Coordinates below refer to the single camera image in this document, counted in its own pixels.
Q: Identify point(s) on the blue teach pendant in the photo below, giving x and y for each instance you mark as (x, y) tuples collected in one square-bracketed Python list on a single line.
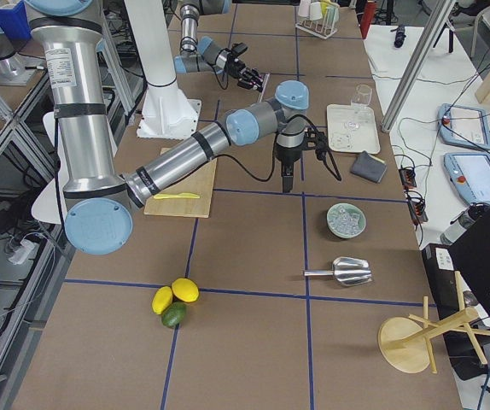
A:
[(463, 126), (470, 175)]

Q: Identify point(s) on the yellow plastic knife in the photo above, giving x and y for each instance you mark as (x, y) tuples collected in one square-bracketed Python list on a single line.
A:
[(181, 195)]

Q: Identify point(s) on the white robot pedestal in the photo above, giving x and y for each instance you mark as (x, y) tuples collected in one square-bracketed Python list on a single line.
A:
[(166, 112)]

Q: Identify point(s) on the steel ice scoop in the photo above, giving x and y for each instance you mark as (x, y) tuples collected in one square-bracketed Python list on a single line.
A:
[(346, 271)]

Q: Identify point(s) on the red bottle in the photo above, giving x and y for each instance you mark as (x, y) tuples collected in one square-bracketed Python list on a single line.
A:
[(367, 17)]

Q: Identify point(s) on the white wire cup rack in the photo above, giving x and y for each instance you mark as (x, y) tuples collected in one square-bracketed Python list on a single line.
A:
[(324, 28)]

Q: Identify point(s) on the pink plastic cup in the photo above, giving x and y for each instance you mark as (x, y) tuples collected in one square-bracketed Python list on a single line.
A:
[(304, 9)]

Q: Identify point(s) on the yellow plastic cup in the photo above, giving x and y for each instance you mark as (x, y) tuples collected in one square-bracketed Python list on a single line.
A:
[(324, 6)]

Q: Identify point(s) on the clear wine glass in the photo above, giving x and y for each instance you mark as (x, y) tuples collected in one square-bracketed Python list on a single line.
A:
[(361, 98)]

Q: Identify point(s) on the bamboo cutting board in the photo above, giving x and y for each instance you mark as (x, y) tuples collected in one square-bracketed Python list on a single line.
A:
[(200, 182)]

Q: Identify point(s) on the cream bear tray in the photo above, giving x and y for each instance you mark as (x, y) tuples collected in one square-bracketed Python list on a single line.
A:
[(351, 129)]

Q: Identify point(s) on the grey folded cloth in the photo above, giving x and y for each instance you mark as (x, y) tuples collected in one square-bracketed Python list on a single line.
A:
[(369, 167)]

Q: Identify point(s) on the white plastic cup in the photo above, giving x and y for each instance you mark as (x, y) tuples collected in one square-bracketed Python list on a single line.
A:
[(315, 11)]

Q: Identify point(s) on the green bowl of ice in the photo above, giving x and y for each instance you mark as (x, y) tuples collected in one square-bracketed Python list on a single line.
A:
[(345, 220)]

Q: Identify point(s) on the aluminium frame post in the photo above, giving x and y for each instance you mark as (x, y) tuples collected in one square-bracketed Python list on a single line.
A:
[(426, 41)]

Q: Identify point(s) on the wooden mug tree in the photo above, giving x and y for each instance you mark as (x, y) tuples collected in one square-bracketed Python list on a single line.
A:
[(405, 343)]

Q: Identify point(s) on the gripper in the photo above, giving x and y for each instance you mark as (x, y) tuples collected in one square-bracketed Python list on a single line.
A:
[(287, 155), (233, 65)]

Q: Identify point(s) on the yellow lemon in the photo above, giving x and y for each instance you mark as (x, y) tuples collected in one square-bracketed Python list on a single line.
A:
[(162, 300), (185, 289)]

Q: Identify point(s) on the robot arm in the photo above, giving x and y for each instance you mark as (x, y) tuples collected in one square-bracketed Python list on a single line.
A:
[(99, 200), (205, 55)]

